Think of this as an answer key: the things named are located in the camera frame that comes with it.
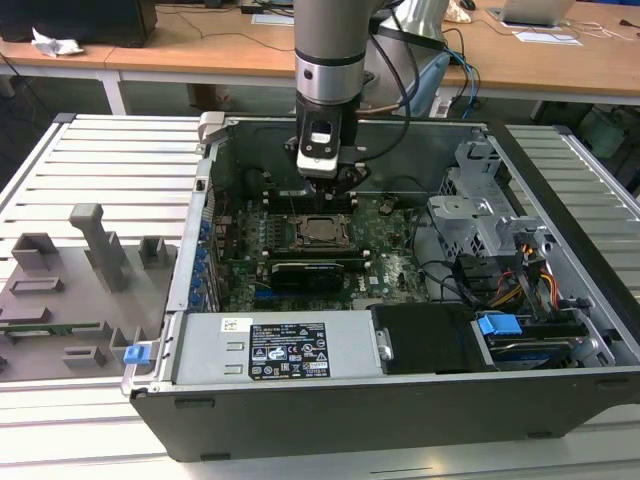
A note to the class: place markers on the silver green CPU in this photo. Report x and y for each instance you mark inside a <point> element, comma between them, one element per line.
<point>325,229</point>

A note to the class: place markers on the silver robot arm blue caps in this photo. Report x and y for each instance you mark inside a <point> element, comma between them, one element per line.
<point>327,40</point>

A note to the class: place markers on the black RAM slot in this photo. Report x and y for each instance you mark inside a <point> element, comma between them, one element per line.
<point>280,202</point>
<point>280,198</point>
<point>280,210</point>
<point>280,205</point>

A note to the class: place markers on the CPU socket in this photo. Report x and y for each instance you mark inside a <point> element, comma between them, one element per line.
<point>299,244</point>

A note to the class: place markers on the blue expansion slot clip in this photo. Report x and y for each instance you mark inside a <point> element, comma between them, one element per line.
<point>200,257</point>
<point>195,292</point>
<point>198,272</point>
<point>204,230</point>

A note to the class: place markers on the blue expansion slot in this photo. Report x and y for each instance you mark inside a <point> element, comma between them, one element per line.
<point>265,301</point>

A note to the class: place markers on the small white box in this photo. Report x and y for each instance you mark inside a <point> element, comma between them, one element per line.
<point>441,106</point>

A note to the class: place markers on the green RAM stick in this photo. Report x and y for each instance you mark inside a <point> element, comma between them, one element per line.
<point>75,327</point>
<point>356,261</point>

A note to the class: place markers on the white paper sheet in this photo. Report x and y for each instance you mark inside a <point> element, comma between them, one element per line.
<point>272,20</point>
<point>547,38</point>

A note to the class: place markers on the metal drive cage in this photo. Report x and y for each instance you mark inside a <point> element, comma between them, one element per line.
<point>452,225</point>

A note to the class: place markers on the brown cardboard box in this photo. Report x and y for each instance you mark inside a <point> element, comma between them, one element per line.
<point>210,97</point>

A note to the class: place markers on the green motherboard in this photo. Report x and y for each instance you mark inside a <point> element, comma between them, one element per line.
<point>395,270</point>

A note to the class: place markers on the white barcode sticker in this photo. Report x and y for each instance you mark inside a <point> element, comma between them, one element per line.
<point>373,280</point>

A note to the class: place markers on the black graphics card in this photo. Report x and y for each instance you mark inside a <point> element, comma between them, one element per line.
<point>305,277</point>

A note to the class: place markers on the black power adapter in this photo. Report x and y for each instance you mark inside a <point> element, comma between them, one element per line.
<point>252,9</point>

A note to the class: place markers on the white lumpy object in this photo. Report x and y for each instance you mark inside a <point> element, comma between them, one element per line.
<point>457,12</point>

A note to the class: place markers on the silver chipset heatsink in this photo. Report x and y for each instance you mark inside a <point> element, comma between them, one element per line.
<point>361,305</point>

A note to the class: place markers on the black plastic shroud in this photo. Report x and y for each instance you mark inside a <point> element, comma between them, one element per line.
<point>430,335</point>

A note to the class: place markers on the silver laptop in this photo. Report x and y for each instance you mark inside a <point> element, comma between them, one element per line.
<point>537,10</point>

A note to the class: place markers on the hard disk in blue carrier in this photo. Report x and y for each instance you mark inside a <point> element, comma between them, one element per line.
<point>497,330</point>

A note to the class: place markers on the teal plastic container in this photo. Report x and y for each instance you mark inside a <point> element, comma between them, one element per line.
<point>602,125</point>

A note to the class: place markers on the grey power supply unit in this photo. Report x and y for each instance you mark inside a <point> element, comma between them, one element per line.
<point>210,350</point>

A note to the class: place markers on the black open PC case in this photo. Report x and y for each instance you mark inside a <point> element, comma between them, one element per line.
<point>350,425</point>

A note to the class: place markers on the black box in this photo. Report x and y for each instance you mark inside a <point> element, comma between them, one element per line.
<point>75,20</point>

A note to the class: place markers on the crumpled white paper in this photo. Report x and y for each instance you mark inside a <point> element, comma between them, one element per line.
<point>55,46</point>

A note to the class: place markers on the blue case latch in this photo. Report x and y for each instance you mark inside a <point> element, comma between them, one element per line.
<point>136,355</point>

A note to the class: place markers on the grey parts rack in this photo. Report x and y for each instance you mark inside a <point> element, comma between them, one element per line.
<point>75,300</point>

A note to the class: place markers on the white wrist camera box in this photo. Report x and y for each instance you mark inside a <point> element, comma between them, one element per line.
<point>317,165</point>

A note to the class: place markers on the black ribbed plastic bracket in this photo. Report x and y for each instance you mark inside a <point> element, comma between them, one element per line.
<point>475,280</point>

